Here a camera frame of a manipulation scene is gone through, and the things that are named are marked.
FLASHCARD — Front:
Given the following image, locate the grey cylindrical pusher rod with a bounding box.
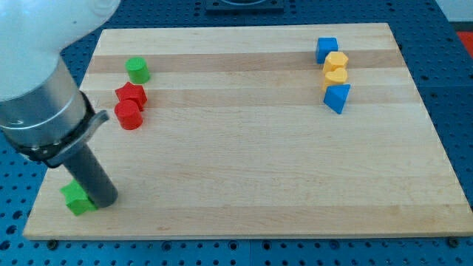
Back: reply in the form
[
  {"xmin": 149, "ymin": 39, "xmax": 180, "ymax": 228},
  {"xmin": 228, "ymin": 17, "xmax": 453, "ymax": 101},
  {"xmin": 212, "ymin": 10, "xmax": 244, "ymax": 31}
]
[{"xmin": 63, "ymin": 145, "xmax": 118, "ymax": 208}]

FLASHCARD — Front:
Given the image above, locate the black flange clamp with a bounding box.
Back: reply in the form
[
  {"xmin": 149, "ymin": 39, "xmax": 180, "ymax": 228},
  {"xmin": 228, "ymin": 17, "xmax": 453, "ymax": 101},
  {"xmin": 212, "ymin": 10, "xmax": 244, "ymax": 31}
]
[{"xmin": 2, "ymin": 92, "xmax": 109, "ymax": 168}]

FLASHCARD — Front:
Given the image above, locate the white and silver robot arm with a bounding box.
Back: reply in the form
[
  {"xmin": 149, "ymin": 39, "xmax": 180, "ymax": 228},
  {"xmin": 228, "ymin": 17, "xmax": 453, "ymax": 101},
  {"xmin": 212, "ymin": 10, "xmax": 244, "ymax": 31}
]
[{"xmin": 1, "ymin": 0, "xmax": 120, "ymax": 208}]

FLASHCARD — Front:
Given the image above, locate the green star block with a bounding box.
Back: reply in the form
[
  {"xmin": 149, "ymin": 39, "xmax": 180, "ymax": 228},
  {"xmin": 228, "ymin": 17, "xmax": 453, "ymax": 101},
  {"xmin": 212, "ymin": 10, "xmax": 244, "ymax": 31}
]
[{"xmin": 60, "ymin": 180, "xmax": 98, "ymax": 216}]

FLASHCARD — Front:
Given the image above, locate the red star block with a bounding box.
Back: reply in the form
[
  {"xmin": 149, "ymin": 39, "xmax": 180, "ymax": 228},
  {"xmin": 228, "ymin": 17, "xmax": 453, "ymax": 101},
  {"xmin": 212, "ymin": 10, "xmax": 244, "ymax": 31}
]
[{"xmin": 115, "ymin": 82, "xmax": 148, "ymax": 112}]

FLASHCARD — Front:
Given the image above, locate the red cylinder block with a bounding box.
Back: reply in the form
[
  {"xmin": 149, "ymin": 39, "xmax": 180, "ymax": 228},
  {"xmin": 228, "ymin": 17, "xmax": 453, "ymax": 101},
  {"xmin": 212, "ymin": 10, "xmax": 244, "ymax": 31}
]
[{"xmin": 114, "ymin": 100, "xmax": 143, "ymax": 130}]

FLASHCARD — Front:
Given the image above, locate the green cylinder block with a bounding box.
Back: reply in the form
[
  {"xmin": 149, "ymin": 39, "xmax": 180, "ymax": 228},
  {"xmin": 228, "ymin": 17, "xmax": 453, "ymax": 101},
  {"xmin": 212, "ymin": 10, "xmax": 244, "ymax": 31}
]
[{"xmin": 125, "ymin": 57, "xmax": 151, "ymax": 84}]

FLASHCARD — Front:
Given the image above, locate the wooden board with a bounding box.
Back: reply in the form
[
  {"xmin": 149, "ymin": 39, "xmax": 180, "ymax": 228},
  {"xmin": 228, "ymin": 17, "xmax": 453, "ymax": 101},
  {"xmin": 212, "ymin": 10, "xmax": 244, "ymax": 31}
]
[{"xmin": 24, "ymin": 23, "xmax": 472, "ymax": 240}]

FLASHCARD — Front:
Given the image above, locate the blue triangle block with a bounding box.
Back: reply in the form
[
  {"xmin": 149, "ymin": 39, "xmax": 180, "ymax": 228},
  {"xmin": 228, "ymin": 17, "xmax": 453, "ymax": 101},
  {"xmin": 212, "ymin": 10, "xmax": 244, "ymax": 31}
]
[{"xmin": 323, "ymin": 84, "xmax": 351, "ymax": 115}]

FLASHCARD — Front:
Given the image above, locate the blue cube block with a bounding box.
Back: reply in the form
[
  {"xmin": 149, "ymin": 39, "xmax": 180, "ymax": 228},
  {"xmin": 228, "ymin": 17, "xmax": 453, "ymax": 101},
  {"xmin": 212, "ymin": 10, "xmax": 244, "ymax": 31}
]
[{"xmin": 315, "ymin": 37, "xmax": 338, "ymax": 64}]

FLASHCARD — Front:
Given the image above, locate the yellow heart block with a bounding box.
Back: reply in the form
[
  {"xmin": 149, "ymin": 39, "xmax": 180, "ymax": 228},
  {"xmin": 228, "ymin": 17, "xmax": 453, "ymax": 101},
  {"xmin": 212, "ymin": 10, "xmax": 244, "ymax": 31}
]
[{"xmin": 321, "ymin": 68, "xmax": 348, "ymax": 92}]

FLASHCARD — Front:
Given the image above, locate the yellow hexagon block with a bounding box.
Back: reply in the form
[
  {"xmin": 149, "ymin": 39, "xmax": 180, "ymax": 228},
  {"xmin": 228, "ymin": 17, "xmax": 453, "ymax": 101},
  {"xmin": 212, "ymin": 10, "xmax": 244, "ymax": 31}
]
[{"xmin": 322, "ymin": 52, "xmax": 349, "ymax": 74}]

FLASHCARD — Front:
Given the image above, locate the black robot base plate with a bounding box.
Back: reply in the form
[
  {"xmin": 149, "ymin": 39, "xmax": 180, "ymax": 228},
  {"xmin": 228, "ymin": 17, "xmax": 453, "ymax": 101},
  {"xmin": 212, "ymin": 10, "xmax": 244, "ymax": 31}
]
[{"xmin": 204, "ymin": 0, "xmax": 285, "ymax": 13}]

